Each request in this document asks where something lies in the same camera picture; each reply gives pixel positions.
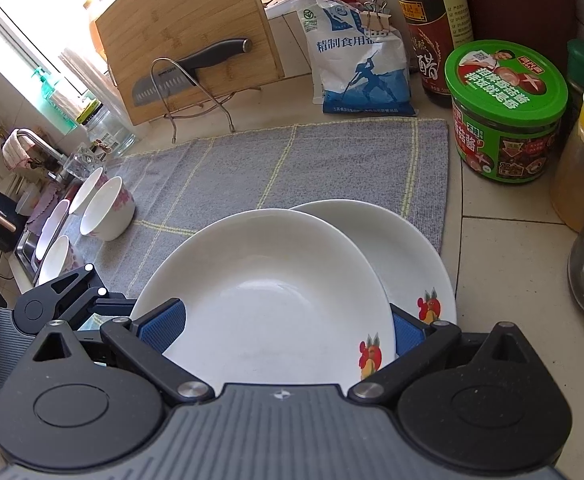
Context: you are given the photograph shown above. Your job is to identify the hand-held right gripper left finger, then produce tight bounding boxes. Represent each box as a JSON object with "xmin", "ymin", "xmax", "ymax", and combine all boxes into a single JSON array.
[{"xmin": 32, "ymin": 298, "xmax": 215, "ymax": 407}]

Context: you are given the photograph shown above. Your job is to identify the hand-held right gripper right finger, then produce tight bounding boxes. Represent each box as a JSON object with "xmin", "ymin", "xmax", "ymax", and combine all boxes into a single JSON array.
[{"xmin": 347, "ymin": 302, "xmax": 528, "ymax": 404}]

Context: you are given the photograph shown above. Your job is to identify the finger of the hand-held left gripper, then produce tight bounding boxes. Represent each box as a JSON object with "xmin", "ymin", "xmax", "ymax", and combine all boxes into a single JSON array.
[{"xmin": 37, "ymin": 263, "xmax": 140, "ymax": 331}]

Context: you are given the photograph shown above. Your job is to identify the white floral bowl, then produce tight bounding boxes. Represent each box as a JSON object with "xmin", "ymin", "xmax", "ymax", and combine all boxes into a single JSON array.
[
  {"xmin": 79, "ymin": 175, "xmax": 137, "ymax": 242},
  {"xmin": 35, "ymin": 234, "xmax": 82, "ymax": 286},
  {"xmin": 68, "ymin": 166, "xmax": 109, "ymax": 215}
]

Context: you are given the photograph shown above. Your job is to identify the white fruit-print plate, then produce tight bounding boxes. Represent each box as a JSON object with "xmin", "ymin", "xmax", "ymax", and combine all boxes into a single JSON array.
[
  {"xmin": 289, "ymin": 199, "xmax": 458, "ymax": 326},
  {"xmin": 129, "ymin": 208, "xmax": 398, "ymax": 391}
]

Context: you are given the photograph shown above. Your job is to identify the stainless steel sink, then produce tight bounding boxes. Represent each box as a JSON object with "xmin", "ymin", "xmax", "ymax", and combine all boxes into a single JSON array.
[{"xmin": 14, "ymin": 220, "xmax": 73, "ymax": 281}]

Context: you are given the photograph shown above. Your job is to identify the pink basket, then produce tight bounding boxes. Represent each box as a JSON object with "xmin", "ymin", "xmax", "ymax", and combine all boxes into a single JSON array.
[{"xmin": 25, "ymin": 182, "xmax": 66, "ymax": 226}]

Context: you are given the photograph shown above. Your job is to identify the clear drinking glass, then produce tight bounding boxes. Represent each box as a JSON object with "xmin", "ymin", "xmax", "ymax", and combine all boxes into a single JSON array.
[{"xmin": 64, "ymin": 142, "xmax": 104, "ymax": 181}]

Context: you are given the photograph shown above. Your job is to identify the metal faucet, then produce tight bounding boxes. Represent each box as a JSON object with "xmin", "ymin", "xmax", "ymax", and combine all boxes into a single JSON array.
[{"xmin": 1, "ymin": 128, "xmax": 71, "ymax": 184}]

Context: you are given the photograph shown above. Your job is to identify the glass jar with yellow lid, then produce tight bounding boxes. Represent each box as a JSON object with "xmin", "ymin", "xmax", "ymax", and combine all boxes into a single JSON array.
[{"xmin": 79, "ymin": 99, "xmax": 138, "ymax": 159}]

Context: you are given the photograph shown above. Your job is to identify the pink white rag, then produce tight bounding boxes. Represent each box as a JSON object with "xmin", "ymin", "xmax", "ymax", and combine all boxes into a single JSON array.
[{"xmin": 0, "ymin": 132, "xmax": 36, "ymax": 174}]

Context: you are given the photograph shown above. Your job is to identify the grey checked dish cloth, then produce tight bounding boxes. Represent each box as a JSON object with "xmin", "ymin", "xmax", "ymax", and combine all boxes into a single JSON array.
[{"xmin": 92, "ymin": 118, "xmax": 450, "ymax": 306}]

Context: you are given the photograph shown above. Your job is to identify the green detergent bottle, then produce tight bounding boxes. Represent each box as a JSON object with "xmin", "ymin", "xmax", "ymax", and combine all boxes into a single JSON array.
[{"xmin": 31, "ymin": 64, "xmax": 81, "ymax": 136}]

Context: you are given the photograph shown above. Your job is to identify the tall plastic cup stack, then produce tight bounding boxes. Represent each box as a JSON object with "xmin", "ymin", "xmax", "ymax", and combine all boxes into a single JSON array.
[{"xmin": 59, "ymin": 47, "xmax": 138, "ymax": 146}]

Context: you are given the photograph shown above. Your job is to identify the green-lid sauce jar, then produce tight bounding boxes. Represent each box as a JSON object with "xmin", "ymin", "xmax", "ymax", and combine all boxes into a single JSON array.
[{"xmin": 444, "ymin": 39, "xmax": 569, "ymax": 184}]

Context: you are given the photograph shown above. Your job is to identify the yellow-lid spice jar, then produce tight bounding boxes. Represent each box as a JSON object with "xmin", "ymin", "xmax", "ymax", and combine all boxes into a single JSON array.
[{"xmin": 550, "ymin": 86, "xmax": 584, "ymax": 234}]

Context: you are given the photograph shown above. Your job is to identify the white blue salt bag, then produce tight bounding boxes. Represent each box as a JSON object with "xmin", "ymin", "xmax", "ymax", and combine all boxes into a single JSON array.
[{"xmin": 291, "ymin": 0, "xmax": 418, "ymax": 117}]

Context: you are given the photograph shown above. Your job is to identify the orange liquid jug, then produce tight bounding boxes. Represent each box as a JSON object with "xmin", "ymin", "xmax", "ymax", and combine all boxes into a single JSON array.
[{"xmin": 84, "ymin": 0, "xmax": 108, "ymax": 61}]

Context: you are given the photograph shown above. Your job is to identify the bamboo cutting board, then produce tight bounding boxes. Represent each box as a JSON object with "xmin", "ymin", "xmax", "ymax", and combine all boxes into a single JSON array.
[{"xmin": 94, "ymin": 0, "xmax": 287, "ymax": 126}]

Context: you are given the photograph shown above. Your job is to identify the dark vinegar bottle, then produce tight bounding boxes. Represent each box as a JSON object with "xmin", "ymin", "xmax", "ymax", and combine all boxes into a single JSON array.
[{"xmin": 390, "ymin": 0, "xmax": 475, "ymax": 109}]

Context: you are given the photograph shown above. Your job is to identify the dark red knife block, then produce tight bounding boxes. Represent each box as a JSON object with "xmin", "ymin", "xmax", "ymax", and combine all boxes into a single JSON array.
[{"xmin": 458, "ymin": 0, "xmax": 580, "ymax": 56}]

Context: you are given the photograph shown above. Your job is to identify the metal wire rack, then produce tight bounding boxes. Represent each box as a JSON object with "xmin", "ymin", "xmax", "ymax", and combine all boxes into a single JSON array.
[{"xmin": 150, "ymin": 57, "xmax": 263, "ymax": 144}]

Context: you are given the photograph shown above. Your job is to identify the black-handled kitchen knife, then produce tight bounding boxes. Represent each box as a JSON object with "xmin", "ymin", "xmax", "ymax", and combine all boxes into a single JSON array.
[{"xmin": 132, "ymin": 37, "xmax": 254, "ymax": 107}]

